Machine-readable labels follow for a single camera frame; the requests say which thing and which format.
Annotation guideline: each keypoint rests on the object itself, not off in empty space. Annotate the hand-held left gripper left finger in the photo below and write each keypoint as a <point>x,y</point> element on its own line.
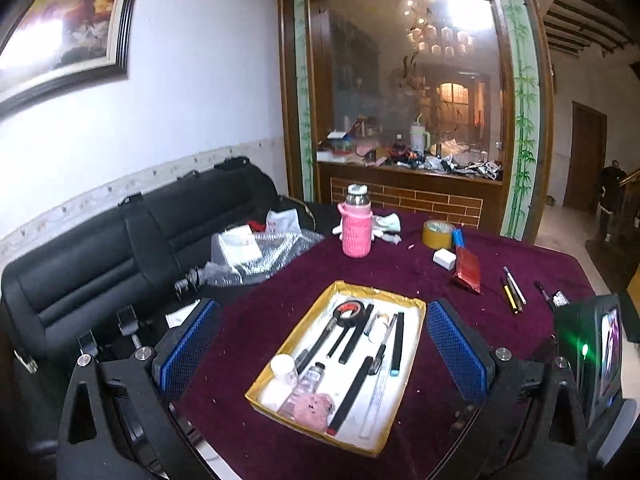
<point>192,345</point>

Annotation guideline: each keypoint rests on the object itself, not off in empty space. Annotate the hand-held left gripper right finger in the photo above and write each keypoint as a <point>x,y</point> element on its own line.
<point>457,350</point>

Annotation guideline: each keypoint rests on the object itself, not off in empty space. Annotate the long black marker teal ends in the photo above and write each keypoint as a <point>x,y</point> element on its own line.
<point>397,345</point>

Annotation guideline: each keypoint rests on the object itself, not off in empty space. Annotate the white glue tube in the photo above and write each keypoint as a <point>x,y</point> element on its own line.
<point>382,327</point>

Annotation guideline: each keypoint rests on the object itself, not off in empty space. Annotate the yellow-rimmed white tray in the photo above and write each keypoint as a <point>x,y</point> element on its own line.
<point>395,410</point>

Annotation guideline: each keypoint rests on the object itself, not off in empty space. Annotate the dark grey marker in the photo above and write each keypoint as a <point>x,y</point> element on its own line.
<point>356,335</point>

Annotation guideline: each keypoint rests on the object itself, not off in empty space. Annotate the black electrical tape roll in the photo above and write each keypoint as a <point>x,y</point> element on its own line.
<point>350,312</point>

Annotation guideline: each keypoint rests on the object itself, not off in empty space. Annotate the black marker red cap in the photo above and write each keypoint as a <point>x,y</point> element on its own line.
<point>352,395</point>

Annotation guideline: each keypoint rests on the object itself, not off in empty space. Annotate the slim black pen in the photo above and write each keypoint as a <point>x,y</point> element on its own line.
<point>320,342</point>

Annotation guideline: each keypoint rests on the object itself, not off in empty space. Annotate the pink fluffy toy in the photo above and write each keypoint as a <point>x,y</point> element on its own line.
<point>315,410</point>

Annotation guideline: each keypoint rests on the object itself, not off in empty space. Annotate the grey pen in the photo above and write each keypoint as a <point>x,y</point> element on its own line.
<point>512,292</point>

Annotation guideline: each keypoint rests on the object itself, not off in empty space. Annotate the red packet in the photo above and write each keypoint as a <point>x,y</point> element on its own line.
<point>467,270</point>

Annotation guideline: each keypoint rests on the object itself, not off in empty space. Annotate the white pen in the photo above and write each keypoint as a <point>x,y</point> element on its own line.
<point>515,285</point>

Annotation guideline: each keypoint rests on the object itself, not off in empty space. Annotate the small white box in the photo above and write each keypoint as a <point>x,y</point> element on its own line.
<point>445,258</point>

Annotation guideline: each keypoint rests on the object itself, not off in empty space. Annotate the white box in bubble wrap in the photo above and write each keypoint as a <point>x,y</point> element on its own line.
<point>237,245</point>

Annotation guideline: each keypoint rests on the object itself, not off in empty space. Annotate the small blue box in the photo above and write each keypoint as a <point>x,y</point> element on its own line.
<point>458,239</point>

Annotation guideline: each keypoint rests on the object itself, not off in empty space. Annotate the yellow tape roll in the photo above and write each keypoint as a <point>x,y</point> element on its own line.
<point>437,235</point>

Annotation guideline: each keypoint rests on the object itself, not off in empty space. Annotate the bubble wrap sheet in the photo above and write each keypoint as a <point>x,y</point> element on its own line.
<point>280,257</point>

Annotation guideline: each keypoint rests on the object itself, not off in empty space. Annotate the black leather sofa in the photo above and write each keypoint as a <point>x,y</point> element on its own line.
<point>100,260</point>

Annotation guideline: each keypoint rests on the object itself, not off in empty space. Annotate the white gloves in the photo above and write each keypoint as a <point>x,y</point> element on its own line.
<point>387,227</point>

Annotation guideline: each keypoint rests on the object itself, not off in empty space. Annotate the white pouch red print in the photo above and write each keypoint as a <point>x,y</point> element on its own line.
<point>282,221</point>

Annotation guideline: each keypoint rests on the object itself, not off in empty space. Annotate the bottle with pink knit sleeve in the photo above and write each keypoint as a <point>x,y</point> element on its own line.
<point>356,230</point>

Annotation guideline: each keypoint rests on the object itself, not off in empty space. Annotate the brown wooden door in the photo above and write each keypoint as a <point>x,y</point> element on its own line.
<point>585,160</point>

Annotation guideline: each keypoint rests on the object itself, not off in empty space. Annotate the white tumbler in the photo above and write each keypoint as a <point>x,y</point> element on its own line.
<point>417,139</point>

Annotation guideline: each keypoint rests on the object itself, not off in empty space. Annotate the wooden glass cabinet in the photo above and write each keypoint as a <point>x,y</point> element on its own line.
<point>415,85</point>

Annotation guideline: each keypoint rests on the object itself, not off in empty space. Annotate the framed wall picture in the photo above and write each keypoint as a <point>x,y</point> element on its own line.
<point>60,25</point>

